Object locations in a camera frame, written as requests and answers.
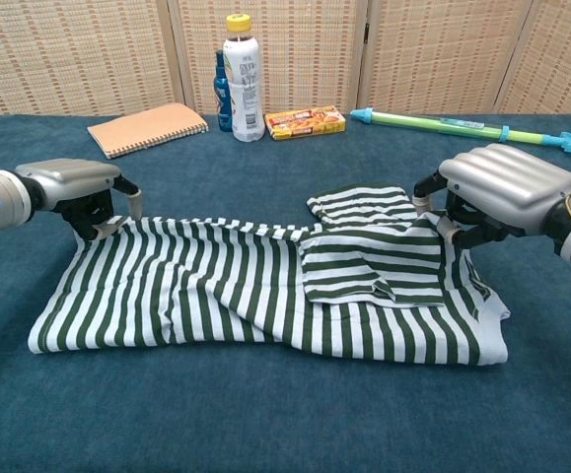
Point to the green blue water gun toy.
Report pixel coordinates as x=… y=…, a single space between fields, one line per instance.
x=438 y=125

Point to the green white striped T-shirt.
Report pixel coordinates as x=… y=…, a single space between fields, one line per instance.
x=191 y=295

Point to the tan spiral notebook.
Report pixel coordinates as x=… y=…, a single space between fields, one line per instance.
x=147 y=125

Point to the small blue bottle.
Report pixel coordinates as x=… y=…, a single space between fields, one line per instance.
x=221 y=98

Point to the woven folding screen panel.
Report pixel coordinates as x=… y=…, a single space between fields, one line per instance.
x=305 y=49
x=68 y=54
x=443 y=54
x=561 y=59

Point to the yellow curry box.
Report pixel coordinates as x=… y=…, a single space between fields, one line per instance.
x=305 y=123

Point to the white bottle yellow cap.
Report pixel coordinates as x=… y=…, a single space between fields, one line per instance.
x=244 y=88

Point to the blue felt table cover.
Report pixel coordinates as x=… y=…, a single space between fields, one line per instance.
x=265 y=419

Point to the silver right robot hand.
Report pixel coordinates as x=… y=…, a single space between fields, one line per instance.
x=507 y=177

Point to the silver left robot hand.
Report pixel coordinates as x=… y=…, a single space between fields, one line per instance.
x=68 y=175

